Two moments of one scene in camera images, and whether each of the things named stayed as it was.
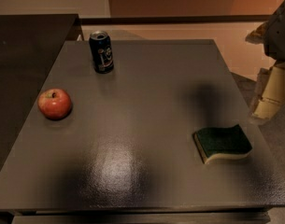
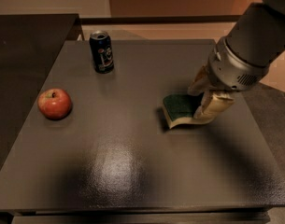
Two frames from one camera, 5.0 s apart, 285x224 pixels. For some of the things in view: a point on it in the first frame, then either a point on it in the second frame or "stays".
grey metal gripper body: (280, 36) → (234, 69)
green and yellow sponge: (229, 141) → (180, 109)
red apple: (54, 103) stays
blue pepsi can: (101, 51) stays
